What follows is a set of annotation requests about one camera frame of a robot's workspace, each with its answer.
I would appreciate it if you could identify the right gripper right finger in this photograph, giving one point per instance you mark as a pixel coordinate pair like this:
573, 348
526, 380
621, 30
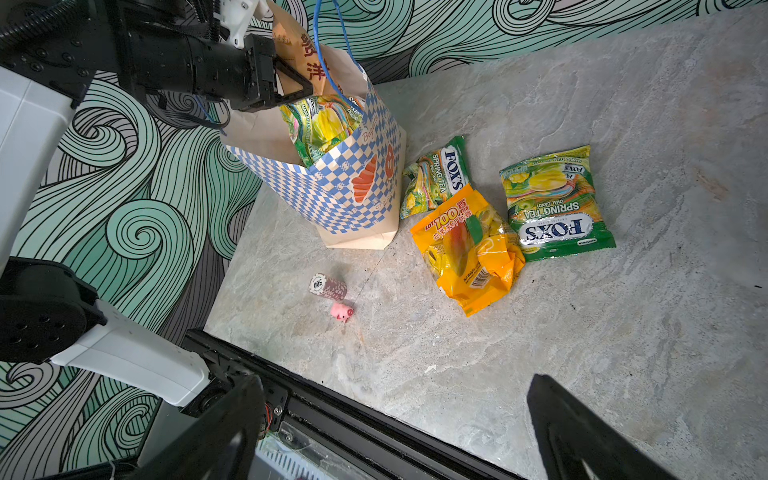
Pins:
575, 443

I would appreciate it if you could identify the small patterned cylinder toy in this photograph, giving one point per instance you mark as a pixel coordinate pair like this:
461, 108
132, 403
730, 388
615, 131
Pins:
327, 287

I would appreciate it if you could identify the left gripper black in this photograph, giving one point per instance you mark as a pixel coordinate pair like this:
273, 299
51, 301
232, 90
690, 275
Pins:
246, 77

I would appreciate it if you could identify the green Fox's candy bag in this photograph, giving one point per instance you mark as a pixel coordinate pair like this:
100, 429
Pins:
552, 207
435, 177

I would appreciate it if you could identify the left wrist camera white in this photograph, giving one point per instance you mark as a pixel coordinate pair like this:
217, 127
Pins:
236, 15

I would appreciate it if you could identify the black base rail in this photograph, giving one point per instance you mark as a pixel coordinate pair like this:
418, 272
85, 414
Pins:
333, 432

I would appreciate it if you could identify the blue checkered paper bag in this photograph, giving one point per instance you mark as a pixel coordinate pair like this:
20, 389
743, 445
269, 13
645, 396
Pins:
352, 194

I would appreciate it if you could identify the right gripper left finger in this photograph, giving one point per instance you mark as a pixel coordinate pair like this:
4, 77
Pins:
221, 444

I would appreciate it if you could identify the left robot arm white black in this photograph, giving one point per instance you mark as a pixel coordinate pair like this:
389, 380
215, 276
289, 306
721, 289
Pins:
116, 185

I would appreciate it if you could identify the yellow orange candy bag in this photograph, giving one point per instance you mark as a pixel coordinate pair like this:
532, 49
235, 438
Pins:
474, 258

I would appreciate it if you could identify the small pink pig toy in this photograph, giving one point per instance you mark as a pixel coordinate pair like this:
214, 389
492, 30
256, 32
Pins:
341, 312

